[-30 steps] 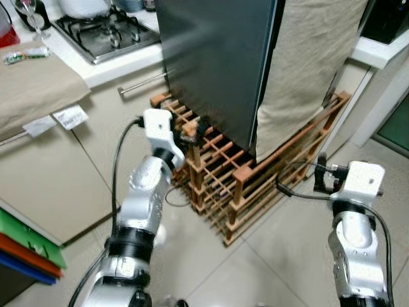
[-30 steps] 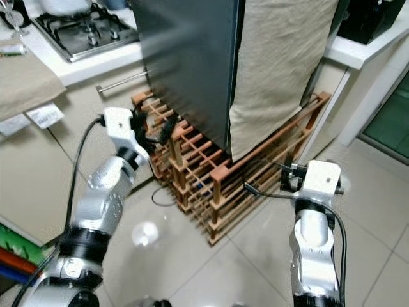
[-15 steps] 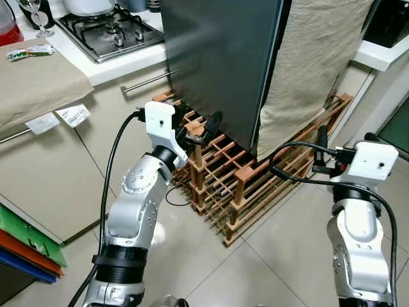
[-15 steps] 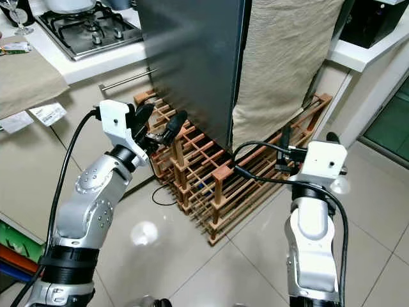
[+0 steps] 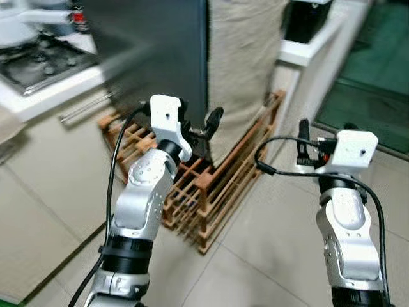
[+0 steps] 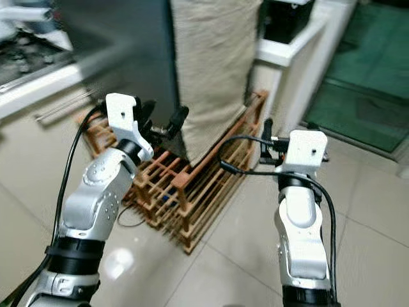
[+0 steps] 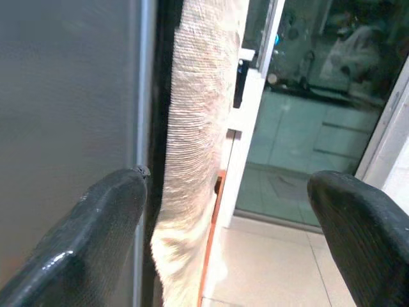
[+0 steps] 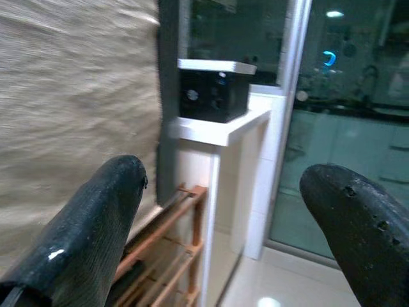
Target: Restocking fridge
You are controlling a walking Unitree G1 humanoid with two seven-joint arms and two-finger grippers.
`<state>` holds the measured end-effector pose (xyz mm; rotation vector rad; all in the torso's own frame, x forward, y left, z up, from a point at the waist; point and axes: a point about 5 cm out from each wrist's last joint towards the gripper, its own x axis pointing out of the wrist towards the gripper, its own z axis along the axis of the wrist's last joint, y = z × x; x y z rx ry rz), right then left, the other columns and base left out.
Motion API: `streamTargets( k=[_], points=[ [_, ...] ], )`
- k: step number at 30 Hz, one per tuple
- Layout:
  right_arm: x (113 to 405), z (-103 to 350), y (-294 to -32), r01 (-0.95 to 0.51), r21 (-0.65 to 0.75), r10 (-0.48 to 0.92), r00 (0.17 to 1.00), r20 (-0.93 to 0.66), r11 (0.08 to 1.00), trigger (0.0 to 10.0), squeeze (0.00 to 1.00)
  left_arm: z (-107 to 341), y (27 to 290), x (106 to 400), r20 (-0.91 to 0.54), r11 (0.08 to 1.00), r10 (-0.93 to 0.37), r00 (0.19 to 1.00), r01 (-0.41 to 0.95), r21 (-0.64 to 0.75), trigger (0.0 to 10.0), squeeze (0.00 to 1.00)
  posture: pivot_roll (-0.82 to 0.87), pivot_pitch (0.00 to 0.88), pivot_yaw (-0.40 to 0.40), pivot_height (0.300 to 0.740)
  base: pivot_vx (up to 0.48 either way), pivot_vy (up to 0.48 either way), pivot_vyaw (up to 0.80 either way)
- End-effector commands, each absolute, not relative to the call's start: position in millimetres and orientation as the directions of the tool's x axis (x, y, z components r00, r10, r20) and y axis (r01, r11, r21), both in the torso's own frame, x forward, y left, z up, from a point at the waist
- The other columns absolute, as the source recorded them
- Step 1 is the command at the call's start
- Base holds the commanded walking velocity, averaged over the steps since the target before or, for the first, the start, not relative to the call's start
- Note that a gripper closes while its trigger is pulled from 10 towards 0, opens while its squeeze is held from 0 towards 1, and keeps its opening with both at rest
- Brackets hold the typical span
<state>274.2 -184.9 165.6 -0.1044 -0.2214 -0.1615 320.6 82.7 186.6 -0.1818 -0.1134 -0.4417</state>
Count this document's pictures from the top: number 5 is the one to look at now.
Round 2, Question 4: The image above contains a dark grey fridge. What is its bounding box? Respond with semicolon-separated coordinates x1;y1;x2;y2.
82;0;211;129

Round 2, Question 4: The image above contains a narrow beige cabinet white top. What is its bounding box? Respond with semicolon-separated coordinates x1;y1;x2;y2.
272;0;378;138

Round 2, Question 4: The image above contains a glass sliding door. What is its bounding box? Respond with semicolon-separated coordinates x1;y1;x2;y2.
314;0;409;155

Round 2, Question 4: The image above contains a wooden wine rack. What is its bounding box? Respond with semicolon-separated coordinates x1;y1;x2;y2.
98;90;287;255

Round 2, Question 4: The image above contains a hanging beige towel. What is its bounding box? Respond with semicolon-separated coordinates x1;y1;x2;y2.
206;0;289;166

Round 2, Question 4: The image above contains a black countertop appliance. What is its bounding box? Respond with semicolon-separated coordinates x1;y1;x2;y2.
284;0;334;45

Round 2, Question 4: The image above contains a dark sauce bottle red label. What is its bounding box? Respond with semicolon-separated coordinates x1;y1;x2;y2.
70;3;88;33

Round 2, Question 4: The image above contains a steel gas stove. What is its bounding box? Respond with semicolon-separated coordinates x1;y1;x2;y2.
0;35;102;97

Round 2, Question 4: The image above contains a beige kitchen counter cabinet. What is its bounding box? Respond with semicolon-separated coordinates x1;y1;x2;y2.
0;90;128;301

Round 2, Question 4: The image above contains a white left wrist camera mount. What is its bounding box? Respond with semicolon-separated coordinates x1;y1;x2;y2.
150;94;193;163

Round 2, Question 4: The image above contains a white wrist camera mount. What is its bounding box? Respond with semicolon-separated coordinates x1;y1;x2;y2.
150;94;193;163
317;129;380;176

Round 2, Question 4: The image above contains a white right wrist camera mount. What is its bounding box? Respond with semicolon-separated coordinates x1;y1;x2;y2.
317;129;380;176

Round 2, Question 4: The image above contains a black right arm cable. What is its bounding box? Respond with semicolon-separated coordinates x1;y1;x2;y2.
254;136;392;304

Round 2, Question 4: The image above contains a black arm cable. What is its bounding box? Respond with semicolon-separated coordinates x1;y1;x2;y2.
67;106;154;307
254;136;392;304

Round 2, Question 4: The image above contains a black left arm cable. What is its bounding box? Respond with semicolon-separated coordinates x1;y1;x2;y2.
67;106;154;307

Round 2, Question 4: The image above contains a long steel drawer handle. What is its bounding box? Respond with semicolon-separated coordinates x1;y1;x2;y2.
59;90;114;123

